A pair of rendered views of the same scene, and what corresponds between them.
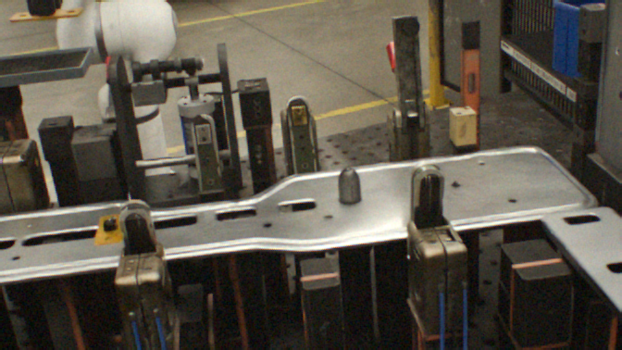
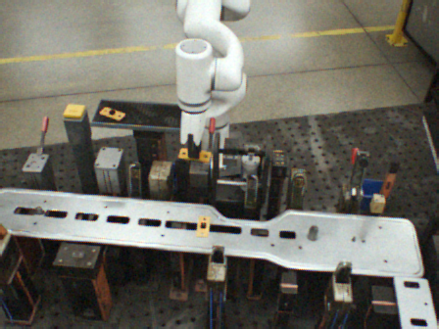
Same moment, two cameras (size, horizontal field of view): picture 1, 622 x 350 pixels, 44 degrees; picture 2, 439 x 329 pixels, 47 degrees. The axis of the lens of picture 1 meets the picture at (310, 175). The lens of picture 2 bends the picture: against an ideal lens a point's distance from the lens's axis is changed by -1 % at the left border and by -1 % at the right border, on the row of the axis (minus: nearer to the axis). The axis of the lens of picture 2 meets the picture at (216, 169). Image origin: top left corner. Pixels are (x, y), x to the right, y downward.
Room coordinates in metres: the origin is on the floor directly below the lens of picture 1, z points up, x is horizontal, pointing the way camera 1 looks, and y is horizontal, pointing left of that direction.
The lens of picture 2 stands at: (-0.03, 0.07, 2.25)
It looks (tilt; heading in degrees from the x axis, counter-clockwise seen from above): 45 degrees down; 10
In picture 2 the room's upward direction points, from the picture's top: 1 degrees clockwise
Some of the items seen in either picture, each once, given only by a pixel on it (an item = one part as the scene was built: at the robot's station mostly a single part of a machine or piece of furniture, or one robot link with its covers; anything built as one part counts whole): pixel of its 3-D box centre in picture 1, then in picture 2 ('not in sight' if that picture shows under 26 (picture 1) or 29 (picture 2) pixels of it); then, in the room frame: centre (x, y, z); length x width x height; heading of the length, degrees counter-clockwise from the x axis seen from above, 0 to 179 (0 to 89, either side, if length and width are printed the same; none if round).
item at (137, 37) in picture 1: (136, 57); (222, 96); (1.52, 0.33, 1.09); 0.19 x 0.12 x 0.24; 96
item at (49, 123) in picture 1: (80, 230); (184, 195); (1.17, 0.40, 0.90); 0.05 x 0.05 x 0.40; 5
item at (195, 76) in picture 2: not in sight; (195, 70); (0.96, 0.30, 1.58); 0.09 x 0.08 x 0.13; 96
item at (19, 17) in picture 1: (46, 11); (194, 154); (0.96, 0.31, 1.31); 0.08 x 0.04 x 0.01; 91
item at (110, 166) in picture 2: not in sight; (117, 199); (1.10, 0.63, 0.90); 0.13 x 0.10 x 0.41; 5
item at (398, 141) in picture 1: (410, 212); (342, 224); (1.17, -0.17, 0.88); 0.07 x 0.06 x 0.35; 5
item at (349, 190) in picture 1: (349, 188); (313, 233); (0.99, -0.05, 1.02); 0.03 x 0.03 x 0.07
